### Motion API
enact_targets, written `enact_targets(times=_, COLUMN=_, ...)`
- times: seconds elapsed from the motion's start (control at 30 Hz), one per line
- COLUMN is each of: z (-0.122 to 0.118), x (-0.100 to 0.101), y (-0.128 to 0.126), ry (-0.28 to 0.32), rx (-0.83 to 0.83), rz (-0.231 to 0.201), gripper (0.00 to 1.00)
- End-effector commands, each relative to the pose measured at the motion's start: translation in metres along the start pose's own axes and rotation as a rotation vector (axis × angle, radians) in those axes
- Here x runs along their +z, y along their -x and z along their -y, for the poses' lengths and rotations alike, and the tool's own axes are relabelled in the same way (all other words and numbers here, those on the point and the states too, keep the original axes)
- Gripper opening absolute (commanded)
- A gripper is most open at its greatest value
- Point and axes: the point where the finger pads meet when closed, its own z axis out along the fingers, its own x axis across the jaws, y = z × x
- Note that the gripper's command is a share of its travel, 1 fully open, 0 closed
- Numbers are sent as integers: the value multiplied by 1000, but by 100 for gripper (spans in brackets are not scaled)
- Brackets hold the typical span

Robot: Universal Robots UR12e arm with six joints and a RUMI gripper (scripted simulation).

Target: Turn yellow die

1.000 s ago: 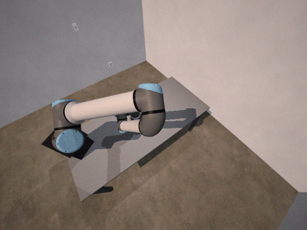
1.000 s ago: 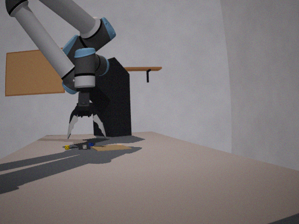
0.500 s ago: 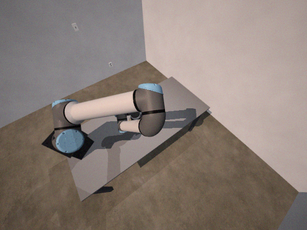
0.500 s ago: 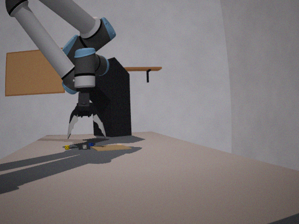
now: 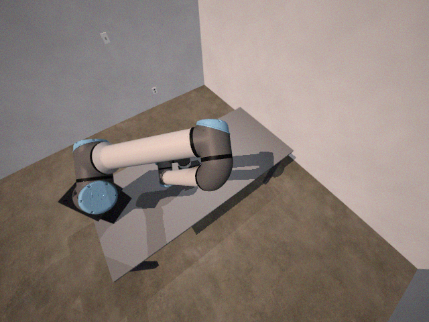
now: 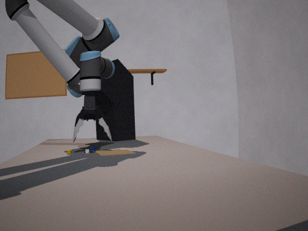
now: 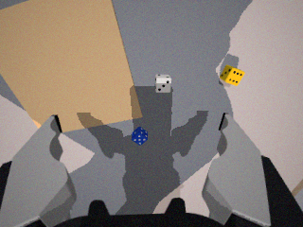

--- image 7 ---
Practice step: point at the yellow die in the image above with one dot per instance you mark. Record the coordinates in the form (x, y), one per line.
(231, 75)

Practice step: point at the blue die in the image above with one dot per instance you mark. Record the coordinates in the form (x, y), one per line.
(140, 136)

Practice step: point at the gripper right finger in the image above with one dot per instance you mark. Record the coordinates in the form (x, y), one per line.
(243, 188)

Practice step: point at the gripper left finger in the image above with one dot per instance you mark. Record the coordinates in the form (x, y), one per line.
(35, 189)

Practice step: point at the tan flat mat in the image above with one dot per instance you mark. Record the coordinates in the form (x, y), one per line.
(67, 57)

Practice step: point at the white die with black pips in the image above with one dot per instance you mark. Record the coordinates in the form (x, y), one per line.
(162, 83)

